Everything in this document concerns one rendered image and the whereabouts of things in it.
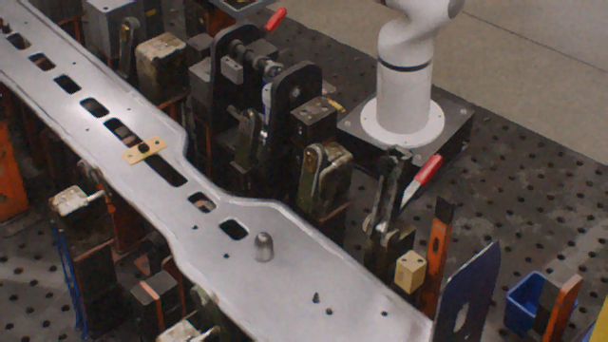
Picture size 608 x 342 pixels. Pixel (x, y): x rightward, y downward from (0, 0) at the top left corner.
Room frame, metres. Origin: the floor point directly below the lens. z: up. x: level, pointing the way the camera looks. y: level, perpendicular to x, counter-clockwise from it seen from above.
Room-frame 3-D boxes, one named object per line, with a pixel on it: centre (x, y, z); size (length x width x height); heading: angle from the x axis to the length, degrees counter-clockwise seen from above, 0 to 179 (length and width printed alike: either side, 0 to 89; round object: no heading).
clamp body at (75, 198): (1.03, 0.38, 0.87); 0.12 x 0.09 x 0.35; 133
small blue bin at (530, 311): (1.04, -0.46, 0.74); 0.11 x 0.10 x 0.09; 43
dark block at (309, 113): (1.18, -0.02, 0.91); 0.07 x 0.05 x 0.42; 133
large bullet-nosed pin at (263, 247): (0.95, 0.06, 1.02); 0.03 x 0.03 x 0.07
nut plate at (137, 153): (1.20, 0.29, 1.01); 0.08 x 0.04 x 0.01; 133
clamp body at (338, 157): (1.12, -0.05, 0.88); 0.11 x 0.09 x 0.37; 133
